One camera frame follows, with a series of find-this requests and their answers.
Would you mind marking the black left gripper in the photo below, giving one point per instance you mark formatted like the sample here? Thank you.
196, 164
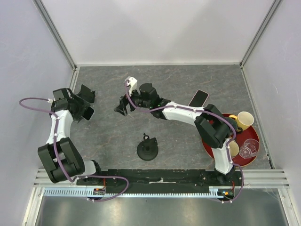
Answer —
83, 105

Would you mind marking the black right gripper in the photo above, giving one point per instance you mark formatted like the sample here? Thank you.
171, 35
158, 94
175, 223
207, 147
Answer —
123, 101

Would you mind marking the black phone clear case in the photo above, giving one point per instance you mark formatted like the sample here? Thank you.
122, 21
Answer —
88, 113

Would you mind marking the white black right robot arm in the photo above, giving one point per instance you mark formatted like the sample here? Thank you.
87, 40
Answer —
215, 130

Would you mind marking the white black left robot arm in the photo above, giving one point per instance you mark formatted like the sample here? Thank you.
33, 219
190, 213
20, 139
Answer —
68, 108

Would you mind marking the black phone pink case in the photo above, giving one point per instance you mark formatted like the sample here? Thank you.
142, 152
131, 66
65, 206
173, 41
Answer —
199, 99

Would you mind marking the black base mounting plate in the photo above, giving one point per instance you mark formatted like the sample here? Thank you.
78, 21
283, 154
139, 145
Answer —
162, 180

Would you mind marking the beige paper cup lower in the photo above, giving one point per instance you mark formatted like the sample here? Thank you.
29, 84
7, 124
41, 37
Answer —
234, 149

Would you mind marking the beige paper cup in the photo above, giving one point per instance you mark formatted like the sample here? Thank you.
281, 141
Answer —
244, 120
234, 149

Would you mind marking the beige paper cup upper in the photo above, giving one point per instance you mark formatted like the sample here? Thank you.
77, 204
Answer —
244, 120

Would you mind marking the red round tray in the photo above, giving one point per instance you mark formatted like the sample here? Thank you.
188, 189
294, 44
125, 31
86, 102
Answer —
240, 139

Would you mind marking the clear plastic cup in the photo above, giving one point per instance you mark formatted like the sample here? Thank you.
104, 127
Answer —
249, 148

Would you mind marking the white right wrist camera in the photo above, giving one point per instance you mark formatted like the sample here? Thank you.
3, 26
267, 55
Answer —
131, 84

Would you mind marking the black round base mount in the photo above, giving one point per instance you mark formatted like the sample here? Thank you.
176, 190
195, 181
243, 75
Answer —
147, 150

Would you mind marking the grey slotted cable duct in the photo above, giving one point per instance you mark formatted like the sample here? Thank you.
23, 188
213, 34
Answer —
101, 193

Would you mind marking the left aluminium frame post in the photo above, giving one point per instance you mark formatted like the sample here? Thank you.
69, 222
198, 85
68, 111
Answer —
55, 33

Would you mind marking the aluminium frame post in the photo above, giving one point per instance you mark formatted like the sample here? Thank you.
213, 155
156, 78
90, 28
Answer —
262, 28
55, 33

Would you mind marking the right aluminium frame post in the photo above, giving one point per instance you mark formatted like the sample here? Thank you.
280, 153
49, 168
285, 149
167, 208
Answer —
262, 28

